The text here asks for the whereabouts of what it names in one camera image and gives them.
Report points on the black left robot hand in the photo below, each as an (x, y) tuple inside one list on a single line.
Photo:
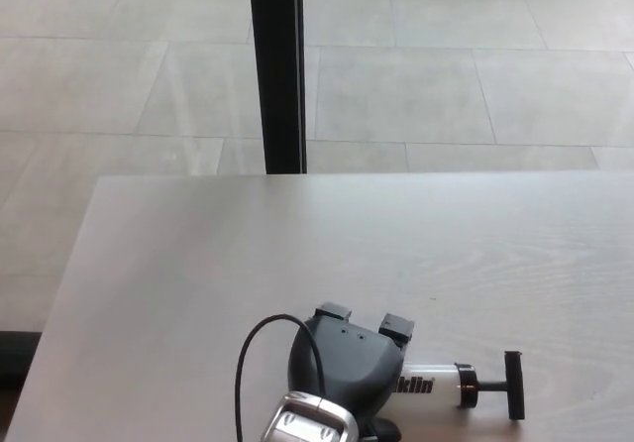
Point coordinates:
[(347, 363)]

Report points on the white Franklin air pump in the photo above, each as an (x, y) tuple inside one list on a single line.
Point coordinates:
[(446, 382)]

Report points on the black vertical metal post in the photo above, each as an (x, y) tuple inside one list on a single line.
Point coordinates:
[(277, 65)]

